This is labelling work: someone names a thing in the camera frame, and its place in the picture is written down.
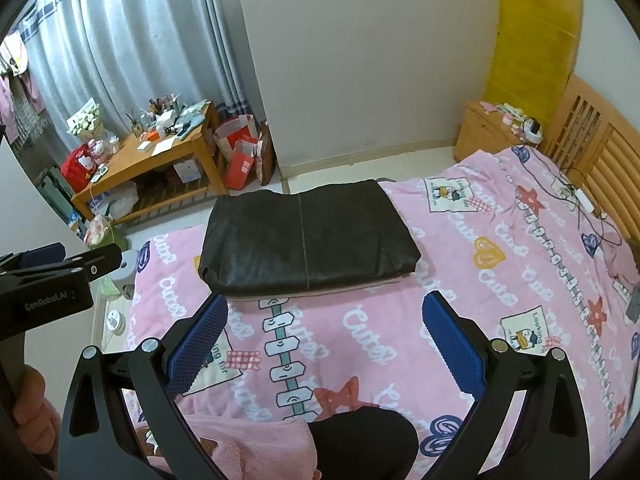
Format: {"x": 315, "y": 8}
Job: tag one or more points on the mauve pink garment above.
{"x": 625, "y": 262}

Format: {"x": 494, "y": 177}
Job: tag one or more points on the white cat plush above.
{"x": 102, "y": 149}

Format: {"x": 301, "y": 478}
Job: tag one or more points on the pink and green bag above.
{"x": 100, "y": 230}

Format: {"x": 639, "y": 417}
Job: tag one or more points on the person's pink fleece top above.
{"x": 250, "y": 445}

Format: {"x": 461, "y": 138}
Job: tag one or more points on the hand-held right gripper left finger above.
{"x": 200, "y": 345}

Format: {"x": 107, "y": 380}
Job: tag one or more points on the person's black pants leg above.
{"x": 360, "y": 445}

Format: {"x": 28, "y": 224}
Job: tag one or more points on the hanging light clothes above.
{"x": 15, "y": 70}

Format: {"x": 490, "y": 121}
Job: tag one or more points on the wooden low table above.
{"x": 135, "y": 157}

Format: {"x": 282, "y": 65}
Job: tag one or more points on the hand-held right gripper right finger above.
{"x": 450, "y": 345}

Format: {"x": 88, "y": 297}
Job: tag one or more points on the white paper sheet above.
{"x": 162, "y": 148}

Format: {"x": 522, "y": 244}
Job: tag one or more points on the white round device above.
{"x": 116, "y": 322}

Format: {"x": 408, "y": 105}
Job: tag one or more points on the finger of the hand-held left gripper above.
{"x": 45, "y": 254}
{"x": 100, "y": 260}

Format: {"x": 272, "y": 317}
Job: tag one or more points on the pink printed blanket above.
{"x": 400, "y": 320}

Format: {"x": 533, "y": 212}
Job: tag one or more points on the clutter of cosmetics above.
{"x": 170, "y": 120}

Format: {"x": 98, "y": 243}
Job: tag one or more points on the yellow wall padding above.
{"x": 535, "y": 35}

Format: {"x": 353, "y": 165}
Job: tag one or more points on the wooden slatted headboard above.
{"x": 615, "y": 160}

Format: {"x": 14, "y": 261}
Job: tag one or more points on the grey striped curtain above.
{"x": 125, "y": 35}

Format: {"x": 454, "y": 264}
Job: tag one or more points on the grey stool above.
{"x": 127, "y": 260}

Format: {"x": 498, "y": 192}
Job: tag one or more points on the red cartoon bag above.
{"x": 77, "y": 170}

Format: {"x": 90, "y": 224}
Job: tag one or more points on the white flower bouquet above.
{"x": 85, "y": 117}

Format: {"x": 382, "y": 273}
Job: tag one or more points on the dark green case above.
{"x": 52, "y": 187}

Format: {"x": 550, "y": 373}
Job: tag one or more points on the wooden nightstand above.
{"x": 485, "y": 135}

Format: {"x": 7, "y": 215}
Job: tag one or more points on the brown paper bag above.
{"x": 267, "y": 155}

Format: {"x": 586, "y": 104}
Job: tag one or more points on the red and white paper bag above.
{"x": 235, "y": 132}

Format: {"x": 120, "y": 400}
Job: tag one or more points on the white power strip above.
{"x": 584, "y": 201}

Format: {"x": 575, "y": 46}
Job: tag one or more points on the person's left hand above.
{"x": 35, "y": 405}

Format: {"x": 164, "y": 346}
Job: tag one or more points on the white plastic bag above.
{"x": 122, "y": 202}

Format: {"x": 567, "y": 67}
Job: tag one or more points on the dark leather jacket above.
{"x": 310, "y": 235}

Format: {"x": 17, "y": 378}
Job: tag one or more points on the white box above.
{"x": 189, "y": 170}

